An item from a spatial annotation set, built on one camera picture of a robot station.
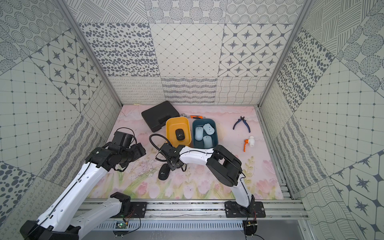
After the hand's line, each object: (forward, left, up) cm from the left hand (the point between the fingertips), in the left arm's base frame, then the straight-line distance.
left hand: (143, 153), depth 75 cm
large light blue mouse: (+26, -35, -14) cm, 46 cm away
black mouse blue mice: (+22, -15, -15) cm, 31 cm away
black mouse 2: (-3, -9, -16) cm, 18 cm away
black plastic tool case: (+37, +5, -14) cm, 40 cm away
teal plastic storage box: (+32, -27, -13) cm, 44 cm away
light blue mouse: (+24, -28, -14) cm, 40 cm away
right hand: (+3, -16, -18) cm, 24 cm away
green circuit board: (-29, +9, -20) cm, 36 cm away
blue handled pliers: (+37, -63, -17) cm, 75 cm away
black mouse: (-8, -20, +6) cm, 23 cm away
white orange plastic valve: (+19, -63, -16) cm, 68 cm away
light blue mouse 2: (+17, -34, -16) cm, 41 cm away
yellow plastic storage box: (+31, -9, -15) cm, 36 cm away
